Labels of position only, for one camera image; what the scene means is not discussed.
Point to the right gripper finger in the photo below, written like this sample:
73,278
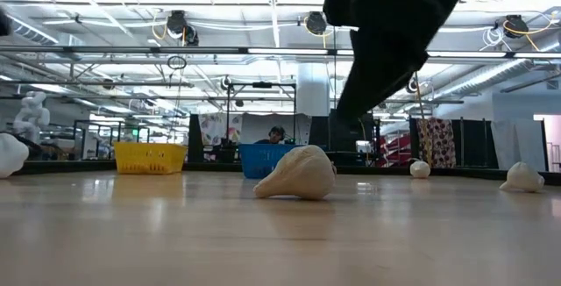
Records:
390,80
359,84

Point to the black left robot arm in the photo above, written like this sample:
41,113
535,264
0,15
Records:
3,23

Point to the white round pillar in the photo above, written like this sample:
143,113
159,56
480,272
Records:
313,88

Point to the black computer tower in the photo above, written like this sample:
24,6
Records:
350,134

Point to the dark patterned cloth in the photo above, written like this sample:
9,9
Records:
438,141

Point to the person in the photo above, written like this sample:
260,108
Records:
276,134

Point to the large cream toy garlic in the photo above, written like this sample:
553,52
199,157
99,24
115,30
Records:
302,172

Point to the blue plastic basket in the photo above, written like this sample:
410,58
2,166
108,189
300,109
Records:
260,159

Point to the white fabric panel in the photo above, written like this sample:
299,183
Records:
517,143

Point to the floral patterned cloth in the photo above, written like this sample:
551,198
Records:
219,128

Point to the yellow plastic basket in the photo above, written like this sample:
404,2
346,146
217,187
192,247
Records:
149,159

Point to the white humanoid figure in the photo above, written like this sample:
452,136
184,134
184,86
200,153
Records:
31,115

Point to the black table frame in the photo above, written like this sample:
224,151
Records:
359,169

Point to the black metal stand frame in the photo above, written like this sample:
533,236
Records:
262,85

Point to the black rail with lights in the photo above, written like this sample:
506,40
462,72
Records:
263,51

